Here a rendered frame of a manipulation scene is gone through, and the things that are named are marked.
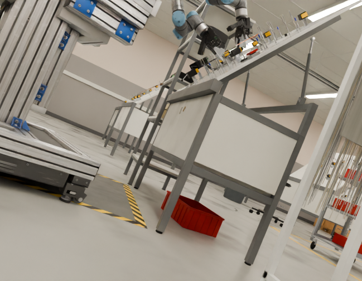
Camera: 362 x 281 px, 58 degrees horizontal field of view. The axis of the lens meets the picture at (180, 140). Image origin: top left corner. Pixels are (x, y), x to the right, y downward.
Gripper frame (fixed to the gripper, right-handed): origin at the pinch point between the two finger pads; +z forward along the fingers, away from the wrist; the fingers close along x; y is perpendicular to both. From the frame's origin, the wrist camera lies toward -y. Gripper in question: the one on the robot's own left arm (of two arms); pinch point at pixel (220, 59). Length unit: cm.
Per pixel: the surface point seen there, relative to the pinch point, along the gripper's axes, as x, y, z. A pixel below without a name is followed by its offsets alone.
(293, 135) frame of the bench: -2, 8, 63
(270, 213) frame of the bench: -14, -27, 91
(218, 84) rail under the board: -29.3, -2.9, 18.1
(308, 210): 367, -106, 187
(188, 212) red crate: -13, -72, 65
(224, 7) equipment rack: 104, 11, -66
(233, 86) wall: 802, -177, -146
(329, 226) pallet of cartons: 865, -211, 373
